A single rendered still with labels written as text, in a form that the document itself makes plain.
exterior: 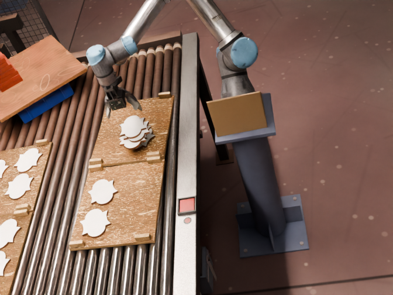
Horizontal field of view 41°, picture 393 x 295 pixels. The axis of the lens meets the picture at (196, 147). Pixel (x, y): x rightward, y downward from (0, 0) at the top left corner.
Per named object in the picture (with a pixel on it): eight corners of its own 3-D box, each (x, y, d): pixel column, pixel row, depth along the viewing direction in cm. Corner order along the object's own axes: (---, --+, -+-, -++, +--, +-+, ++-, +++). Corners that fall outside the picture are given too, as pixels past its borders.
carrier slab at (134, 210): (165, 161, 223) (164, 159, 222) (155, 243, 195) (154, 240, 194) (90, 171, 231) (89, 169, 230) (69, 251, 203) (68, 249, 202)
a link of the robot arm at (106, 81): (96, 69, 209) (115, 64, 208) (100, 78, 213) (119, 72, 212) (95, 80, 204) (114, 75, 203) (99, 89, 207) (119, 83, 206)
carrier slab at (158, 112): (175, 97, 252) (173, 94, 251) (164, 160, 224) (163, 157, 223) (107, 106, 260) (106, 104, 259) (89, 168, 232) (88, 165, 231)
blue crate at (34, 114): (54, 71, 296) (46, 57, 289) (76, 93, 275) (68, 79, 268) (6, 99, 288) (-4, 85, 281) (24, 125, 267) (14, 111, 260)
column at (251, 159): (300, 195, 308) (280, 82, 248) (309, 249, 282) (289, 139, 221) (237, 203, 315) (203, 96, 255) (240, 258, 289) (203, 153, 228)
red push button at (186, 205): (195, 199, 205) (194, 197, 204) (195, 212, 201) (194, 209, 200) (180, 202, 206) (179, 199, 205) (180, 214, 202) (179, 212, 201)
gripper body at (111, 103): (109, 113, 214) (99, 91, 206) (110, 99, 221) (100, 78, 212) (127, 108, 213) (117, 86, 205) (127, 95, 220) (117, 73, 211)
